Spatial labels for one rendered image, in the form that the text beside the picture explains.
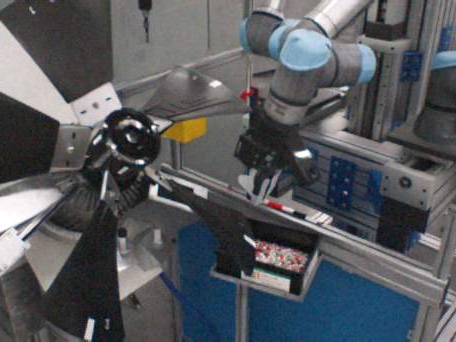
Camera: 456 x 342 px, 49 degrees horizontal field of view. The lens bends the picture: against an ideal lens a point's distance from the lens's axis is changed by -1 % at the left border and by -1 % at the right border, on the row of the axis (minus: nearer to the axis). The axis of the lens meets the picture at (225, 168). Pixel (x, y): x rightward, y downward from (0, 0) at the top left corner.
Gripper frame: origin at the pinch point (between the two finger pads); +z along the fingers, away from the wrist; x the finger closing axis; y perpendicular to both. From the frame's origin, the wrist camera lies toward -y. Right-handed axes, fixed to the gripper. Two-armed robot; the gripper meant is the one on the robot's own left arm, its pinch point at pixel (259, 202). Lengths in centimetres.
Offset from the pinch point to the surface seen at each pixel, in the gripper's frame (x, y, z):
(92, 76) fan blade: 15.5, 35.4, -13.9
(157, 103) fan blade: 1.3, 30.2, -6.2
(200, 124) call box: -31, 40, 17
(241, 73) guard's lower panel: -115, 83, 44
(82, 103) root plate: 18.1, 34.5, -9.1
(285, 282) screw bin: -5.9, -10.5, 20.1
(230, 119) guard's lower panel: -107, 76, 64
